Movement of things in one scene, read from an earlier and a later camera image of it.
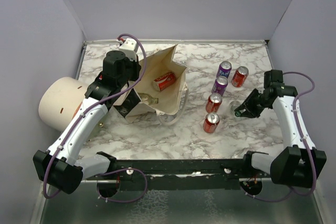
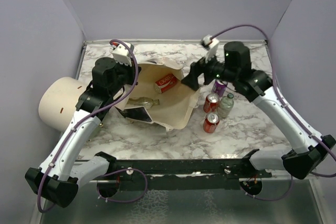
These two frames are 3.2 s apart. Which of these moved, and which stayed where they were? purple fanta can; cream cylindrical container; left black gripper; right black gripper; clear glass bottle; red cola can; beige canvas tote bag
Moved: beige canvas tote bag; right black gripper; clear glass bottle
Stayed: left black gripper; red cola can; purple fanta can; cream cylindrical container
